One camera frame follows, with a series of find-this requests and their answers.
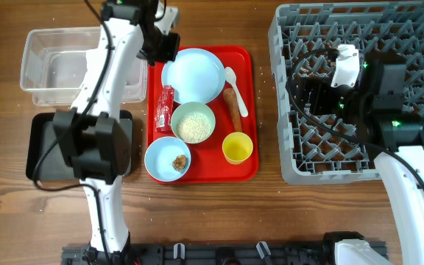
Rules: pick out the red snack wrapper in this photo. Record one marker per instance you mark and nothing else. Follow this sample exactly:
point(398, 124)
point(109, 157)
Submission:
point(164, 110)

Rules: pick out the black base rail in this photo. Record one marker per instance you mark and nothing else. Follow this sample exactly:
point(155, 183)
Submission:
point(307, 252)

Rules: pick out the small light blue bowl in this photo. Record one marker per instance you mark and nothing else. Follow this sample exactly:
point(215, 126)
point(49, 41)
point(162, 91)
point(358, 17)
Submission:
point(160, 157)

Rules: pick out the orange carrot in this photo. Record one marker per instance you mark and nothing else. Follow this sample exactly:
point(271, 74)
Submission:
point(231, 100)

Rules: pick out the clear plastic bin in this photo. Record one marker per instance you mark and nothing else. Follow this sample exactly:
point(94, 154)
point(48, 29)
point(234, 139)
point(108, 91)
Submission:
point(54, 63)

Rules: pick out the white plastic spoon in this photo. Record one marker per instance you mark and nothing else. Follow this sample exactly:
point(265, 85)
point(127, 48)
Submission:
point(231, 78)

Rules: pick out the green bowl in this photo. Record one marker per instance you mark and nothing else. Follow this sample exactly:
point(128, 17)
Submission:
point(191, 107)

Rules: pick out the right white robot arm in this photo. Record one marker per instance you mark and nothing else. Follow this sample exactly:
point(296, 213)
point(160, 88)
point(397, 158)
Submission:
point(360, 99)

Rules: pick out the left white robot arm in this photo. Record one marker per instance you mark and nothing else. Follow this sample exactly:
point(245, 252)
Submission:
point(109, 66)

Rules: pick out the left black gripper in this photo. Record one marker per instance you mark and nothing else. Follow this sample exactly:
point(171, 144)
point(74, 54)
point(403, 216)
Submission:
point(169, 51)

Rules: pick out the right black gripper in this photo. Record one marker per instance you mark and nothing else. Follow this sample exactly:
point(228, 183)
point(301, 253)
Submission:
point(320, 87)

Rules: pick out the yellow cup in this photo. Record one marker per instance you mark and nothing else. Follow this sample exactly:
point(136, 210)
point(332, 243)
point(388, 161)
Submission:
point(237, 147)

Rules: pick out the white rice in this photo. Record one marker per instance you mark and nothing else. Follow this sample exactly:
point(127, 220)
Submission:
point(194, 128)

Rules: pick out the large light blue plate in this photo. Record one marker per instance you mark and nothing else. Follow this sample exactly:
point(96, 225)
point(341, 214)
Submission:
point(196, 75)

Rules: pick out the brown food scrap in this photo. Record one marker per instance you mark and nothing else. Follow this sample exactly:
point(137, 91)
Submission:
point(180, 162)

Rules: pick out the black tray bin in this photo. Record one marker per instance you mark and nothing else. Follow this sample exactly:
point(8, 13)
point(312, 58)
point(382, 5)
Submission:
point(42, 147)

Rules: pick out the grey dishwasher rack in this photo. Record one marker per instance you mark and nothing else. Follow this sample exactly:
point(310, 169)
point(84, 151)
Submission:
point(308, 155)

